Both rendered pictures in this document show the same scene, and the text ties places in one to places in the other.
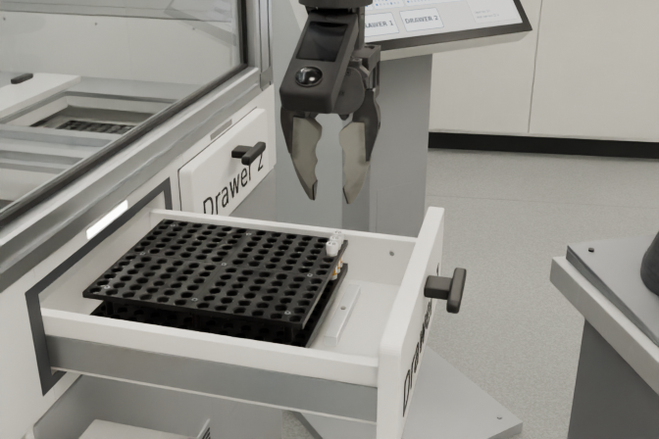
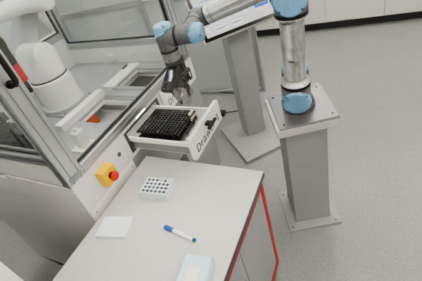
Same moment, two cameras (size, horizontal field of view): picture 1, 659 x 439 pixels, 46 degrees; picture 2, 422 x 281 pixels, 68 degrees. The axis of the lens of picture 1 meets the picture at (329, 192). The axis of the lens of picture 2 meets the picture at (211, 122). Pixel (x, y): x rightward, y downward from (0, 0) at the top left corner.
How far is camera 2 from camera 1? 0.72 m
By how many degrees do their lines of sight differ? 20
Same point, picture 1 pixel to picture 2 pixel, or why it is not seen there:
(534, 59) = not seen: outside the picture
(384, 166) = (238, 65)
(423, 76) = (245, 35)
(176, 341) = (153, 141)
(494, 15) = (264, 12)
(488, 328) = not seen: hidden behind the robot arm
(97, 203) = (136, 111)
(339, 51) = (172, 78)
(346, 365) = (184, 143)
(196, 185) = (164, 97)
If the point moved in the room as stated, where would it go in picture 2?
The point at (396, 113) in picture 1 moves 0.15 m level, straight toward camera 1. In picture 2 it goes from (238, 49) to (235, 59)
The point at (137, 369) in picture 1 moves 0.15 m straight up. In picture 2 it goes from (148, 147) to (135, 120)
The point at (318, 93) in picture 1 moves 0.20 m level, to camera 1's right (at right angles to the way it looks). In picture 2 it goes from (167, 90) to (216, 83)
